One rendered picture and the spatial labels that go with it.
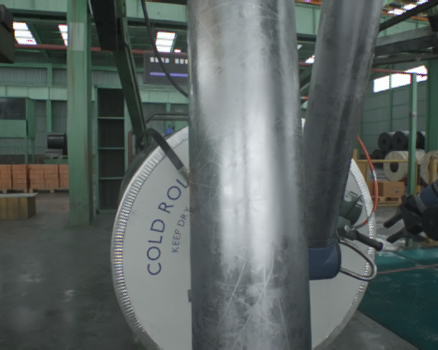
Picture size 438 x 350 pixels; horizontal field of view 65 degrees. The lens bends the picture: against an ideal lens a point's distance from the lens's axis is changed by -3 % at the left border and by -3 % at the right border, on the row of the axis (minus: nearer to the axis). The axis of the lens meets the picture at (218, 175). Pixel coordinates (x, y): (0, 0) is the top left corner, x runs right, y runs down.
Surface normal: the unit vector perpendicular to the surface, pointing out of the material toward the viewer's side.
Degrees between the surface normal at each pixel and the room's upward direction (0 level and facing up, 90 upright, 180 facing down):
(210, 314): 84
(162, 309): 90
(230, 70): 81
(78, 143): 90
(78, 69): 90
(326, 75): 104
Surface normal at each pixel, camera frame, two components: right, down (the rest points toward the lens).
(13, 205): 0.25, 0.06
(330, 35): -0.73, 0.25
